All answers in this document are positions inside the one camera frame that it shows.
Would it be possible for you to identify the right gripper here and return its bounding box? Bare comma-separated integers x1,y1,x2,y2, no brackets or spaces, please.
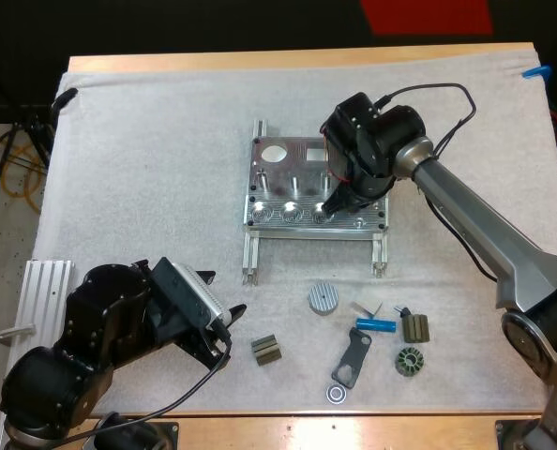
319,92,398,218

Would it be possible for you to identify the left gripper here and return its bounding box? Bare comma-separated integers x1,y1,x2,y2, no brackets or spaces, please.
143,260,248,374

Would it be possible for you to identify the dark ribbed drum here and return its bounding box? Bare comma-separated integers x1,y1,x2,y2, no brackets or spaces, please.
250,334,282,367
402,314,430,342

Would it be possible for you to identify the grey ribbed disc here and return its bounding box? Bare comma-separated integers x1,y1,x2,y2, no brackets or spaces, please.
307,280,339,319

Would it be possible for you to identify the small steel bearing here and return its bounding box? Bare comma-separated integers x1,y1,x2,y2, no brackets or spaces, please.
324,383,348,405

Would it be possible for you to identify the blue clip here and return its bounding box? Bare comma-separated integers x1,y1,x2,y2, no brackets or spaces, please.
521,64,553,81

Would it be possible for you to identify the dark clamp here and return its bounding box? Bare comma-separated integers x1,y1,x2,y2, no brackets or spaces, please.
51,87,80,112

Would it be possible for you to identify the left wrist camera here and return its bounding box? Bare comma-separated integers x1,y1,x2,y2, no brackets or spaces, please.
153,256,229,332

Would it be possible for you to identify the metal plate on aluminium frame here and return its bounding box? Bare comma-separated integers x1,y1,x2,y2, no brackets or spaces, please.
241,118,391,286

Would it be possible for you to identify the black camera cable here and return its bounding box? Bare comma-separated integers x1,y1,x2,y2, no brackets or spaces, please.
71,322,235,443
374,82,501,283

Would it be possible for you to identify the flat black bracket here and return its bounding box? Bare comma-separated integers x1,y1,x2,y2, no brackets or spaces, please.
330,327,373,389

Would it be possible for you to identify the dark green ribbed ring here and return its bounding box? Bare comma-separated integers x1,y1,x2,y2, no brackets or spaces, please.
394,346,425,378

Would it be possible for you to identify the ribbed aluminium rail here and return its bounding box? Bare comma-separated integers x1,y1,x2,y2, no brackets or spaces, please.
11,258,75,337

